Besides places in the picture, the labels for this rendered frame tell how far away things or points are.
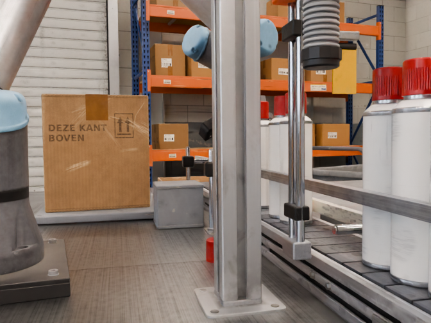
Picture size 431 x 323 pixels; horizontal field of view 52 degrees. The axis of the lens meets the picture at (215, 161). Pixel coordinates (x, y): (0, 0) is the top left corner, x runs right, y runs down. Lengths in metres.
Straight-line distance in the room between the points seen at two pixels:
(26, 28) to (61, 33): 4.15
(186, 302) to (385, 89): 0.31
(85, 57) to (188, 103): 1.23
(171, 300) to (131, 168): 0.59
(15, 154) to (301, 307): 0.39
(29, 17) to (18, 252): 0.38
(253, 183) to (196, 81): 3.89
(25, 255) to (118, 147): 0.51
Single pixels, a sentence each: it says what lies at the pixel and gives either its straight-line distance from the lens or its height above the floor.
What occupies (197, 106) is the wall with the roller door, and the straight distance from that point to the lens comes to 5.23.
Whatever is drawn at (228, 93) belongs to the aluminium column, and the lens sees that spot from 0.47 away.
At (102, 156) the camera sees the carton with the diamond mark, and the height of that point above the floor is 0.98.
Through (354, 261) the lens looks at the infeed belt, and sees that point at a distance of 0.52.
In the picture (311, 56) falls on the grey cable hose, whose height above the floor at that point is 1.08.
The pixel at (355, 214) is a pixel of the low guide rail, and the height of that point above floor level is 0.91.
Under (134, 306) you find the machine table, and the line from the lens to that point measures 0.53.
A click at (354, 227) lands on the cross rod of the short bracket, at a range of 0.56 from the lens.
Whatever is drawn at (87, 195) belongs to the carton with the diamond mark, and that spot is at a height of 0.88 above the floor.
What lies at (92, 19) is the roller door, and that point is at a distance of 5.00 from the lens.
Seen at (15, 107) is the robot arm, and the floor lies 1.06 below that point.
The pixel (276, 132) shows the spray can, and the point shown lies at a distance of 0.74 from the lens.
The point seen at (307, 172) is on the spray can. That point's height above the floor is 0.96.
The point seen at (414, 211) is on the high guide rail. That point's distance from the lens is 0.39.
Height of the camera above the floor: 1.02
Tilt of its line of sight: 3 degrees down
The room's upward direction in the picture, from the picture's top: 1 degrees counter-clockwise
